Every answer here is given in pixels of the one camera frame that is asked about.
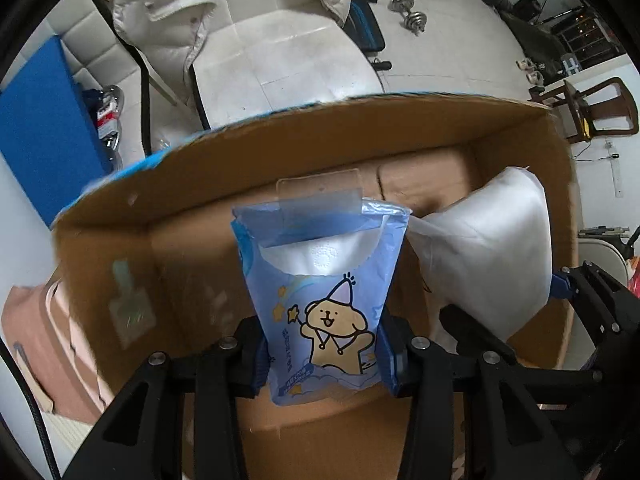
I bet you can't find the white plastic soft pack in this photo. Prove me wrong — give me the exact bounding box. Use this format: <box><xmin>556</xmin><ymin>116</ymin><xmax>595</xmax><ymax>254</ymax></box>
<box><xmin>407</xmin><ymin>167</ymin><xmax>552</xmax><ymax>340</ymax></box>

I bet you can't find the blue cartoon tissue pack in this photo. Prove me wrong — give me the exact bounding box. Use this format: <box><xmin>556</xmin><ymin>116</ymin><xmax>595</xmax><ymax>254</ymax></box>
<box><xmin>231</xmin><ymin>198</ymin><xmax>411</xmax><ymax>406</ymax></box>

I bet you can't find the brown cardboard box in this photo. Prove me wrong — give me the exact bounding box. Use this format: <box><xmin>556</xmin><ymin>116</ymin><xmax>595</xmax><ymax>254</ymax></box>
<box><xmin>54</xmin><ymin>94</ymin><xmax>577</xmax><ymax>479</ymax></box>

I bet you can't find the dark wooden chair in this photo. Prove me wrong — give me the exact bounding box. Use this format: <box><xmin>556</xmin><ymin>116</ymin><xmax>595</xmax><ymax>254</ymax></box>
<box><xmin>529</xmin><ymin>77</ymin><xmax>639</xmax><ymax>144</ymax></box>

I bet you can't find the chrome dumbbell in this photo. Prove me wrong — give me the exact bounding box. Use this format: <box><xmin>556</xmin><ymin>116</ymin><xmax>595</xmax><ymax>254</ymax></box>
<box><xmin>388</xmin><ymin>0</ymin><xmax>427</xmax><ymax>35</ymax></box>

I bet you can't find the blue foam mat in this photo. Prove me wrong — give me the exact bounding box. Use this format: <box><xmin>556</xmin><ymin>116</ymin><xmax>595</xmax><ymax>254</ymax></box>
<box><xmin>1</xmin><ymin>36</ymin><xmax>112</xmax><ymax>226</ymax></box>

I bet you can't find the white leather sofa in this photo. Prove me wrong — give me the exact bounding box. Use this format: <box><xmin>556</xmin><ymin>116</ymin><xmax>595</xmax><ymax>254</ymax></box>
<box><xmin>44</xmin><ymin>0</ymin><xmax>382</xmax><ymax>128</ymax></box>

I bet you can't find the white puffer jacket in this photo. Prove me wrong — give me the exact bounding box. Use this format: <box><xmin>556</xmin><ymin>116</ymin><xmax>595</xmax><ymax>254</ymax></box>
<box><xmin>112</xmin><ymin>0</ymin><xmax>359</xmax><ymax>106</ymax></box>

